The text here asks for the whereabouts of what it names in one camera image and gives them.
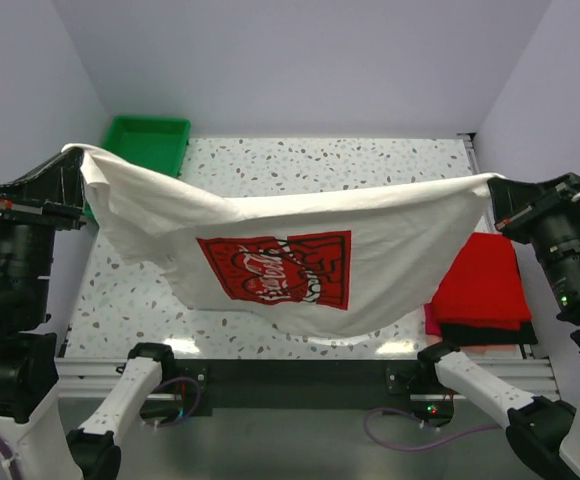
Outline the black folded t shirt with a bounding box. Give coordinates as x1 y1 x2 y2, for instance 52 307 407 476
440 322 538 346

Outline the aluminium frame rail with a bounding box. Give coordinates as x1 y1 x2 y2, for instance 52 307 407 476
57 356 558 398

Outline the pink folded t shirt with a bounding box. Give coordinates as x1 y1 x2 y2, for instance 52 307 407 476
424 304 442 337

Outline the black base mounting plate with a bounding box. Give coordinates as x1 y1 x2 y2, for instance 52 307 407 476
140 359 454 427

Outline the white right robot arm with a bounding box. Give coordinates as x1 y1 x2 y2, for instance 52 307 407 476
415 173 580 479

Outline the white printed t shirt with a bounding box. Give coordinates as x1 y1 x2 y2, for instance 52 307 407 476
80 145 490 337

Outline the green plastic tray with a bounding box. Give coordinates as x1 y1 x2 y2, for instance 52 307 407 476
83 115 193 221

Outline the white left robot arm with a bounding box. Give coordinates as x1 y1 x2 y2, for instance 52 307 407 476
0 147 177 479

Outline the red folded t shirt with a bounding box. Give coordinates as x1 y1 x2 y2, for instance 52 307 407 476
429 233 532 331

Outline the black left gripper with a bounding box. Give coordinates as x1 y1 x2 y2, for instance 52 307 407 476
0 141 89 320

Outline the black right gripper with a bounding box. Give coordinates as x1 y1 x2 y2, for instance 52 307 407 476
485 164 580 305

